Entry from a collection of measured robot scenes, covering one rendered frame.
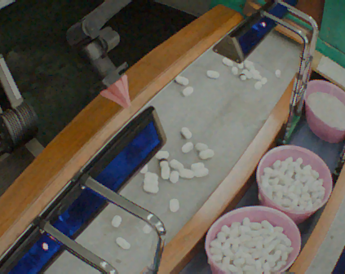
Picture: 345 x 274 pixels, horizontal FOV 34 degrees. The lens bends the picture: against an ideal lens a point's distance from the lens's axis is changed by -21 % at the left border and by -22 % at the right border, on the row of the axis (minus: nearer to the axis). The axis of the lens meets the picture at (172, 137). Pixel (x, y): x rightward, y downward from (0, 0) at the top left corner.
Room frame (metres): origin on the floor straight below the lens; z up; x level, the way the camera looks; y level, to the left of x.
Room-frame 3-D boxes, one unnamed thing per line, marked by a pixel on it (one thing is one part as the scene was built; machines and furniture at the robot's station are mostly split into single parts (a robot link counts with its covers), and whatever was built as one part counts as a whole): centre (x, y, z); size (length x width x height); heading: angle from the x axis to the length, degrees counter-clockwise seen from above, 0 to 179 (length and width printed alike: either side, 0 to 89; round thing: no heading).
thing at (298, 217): (1.24, -0.36, 0.72); 0.27 x 0.27 x 0.10
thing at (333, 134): (1.65, -0.53, 0.72); 0.27 x 0.27 x 0.10
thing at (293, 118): (1.56, -0.28, 0.90); 0.20 x 0.19 x 0.45; 158
